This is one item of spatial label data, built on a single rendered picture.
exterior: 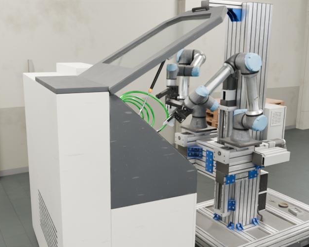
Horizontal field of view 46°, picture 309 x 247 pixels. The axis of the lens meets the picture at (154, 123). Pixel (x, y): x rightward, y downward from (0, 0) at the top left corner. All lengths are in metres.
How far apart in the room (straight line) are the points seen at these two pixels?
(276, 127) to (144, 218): 1.42
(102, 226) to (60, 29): 3.42
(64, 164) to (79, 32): 3.42
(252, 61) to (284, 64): 5.34
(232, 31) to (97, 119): 1.45
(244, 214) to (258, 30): 1.50
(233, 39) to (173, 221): 1.45
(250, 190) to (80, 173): 1.64
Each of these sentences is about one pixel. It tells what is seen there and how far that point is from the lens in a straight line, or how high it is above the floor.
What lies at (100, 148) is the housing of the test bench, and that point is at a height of 1.16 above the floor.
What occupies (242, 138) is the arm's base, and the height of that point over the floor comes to 1.07.
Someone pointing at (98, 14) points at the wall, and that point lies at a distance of 5.32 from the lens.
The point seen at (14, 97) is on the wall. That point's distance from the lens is 5.02.
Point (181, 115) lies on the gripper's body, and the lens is 2.30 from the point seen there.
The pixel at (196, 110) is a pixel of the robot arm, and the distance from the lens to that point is 3.02.
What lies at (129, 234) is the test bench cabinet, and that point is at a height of 0.61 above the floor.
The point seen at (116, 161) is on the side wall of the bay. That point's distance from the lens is 2.06.
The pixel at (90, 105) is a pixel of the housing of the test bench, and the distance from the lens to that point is 1.94.
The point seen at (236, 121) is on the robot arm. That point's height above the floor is 1.19.
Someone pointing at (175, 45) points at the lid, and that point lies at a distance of 2.08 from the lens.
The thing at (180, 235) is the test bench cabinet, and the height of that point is 0.51.
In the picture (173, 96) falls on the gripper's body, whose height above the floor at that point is 1.35.
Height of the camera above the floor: 1.72
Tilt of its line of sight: 12 degrees down
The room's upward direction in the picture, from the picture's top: 1 degrees clockwise
